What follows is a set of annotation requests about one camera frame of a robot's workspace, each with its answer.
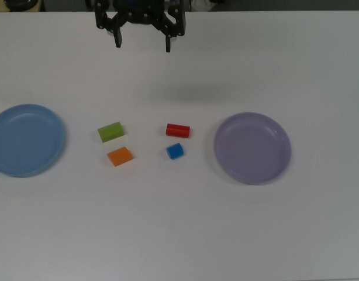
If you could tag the blue plate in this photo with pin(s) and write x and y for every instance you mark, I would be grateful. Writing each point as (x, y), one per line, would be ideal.
(24, 140)

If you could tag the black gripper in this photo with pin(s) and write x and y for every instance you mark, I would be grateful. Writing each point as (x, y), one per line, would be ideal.
(140, 11)

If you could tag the green rectangular block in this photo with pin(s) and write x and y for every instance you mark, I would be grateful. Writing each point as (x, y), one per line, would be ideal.
(110, 131)

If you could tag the red cylinder block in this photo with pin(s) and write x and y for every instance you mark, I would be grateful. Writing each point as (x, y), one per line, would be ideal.
(178, 130)

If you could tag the black round object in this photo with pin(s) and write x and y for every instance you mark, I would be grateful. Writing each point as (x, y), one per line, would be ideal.
(20, 3)

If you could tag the purple plate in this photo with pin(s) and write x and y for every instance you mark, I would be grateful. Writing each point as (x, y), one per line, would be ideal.
(252, 147)

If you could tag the orange rectangular block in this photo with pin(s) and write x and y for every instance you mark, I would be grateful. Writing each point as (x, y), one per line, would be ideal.
(120, 156)

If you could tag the blue cylinder block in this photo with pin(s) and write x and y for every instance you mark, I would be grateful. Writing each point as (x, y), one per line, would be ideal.
(175, 151)

